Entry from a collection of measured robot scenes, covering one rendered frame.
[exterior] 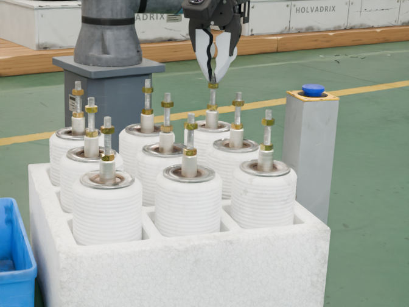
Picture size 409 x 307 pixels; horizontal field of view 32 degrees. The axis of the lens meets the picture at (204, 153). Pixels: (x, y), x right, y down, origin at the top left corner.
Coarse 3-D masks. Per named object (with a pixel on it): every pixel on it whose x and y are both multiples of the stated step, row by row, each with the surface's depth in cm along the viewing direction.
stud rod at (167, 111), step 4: (164, 96) 111; (168, 96) 111; (168, 100) 111; (164, 108) 111; (168, 108) 111; (164, 112) 112; (168, 112) 111; (164, 116) 112; (168, 116) 112; (164, 120) 112; (168, 120) 112; (164, 124) 112; (168, 124) 112; (164, 132) 113; (168, 132) 112
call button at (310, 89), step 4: (308, 84) 129; (312, 84) 129; (304, 88) 126; (308, 88) 126; (312, 88) 126; (316, 88) 126; (320, 88) 126; (304, 92) 127; (308, 92) 126; (312, 92) 126; (316, 92) 126; (320, 92) 126
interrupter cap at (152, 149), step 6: (150, 144) 116; (156, 144) 115; (174, 144) 116; (180, 144) 116; (144, 150) 112; (150, 150) 112; (156, 150) 113; (174, 150) 114; (180, 150) 113; (156, 156) 110; (162, 156) 110; (168, 156) 110; (174, 156) 110; (180, 156) 111
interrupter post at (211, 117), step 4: (208, 112) 127; (212, 112) 126; (216, 112) 127; (208, 116) 127; (212, 116) 127; (216, 116) 127; (208, 120) 127; (212, 120) 127; (216, 120) 127; (208, 124) 127; (212, 124) 127; (216, 124) 127; (208, 128) 127; (212, 128) 127; (216, 128) 128
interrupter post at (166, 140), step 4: (160, 132) 113; (172, 132) 113; (160, 136) 112; (164, 136) 112; (168, 136) 112; (172, 136) 112; (160, 140) 113; (164, 140) 112; (168, 140) 112; (172, 140) 113; (160, 144) 113; (164, 144) 112; (168, 144) 112; (172, 144) 113; (160, 148) 113; (164, 148) 112; (168, 148) 112; (172, 148) 113; (164, 152) 113; (168, 152) 113
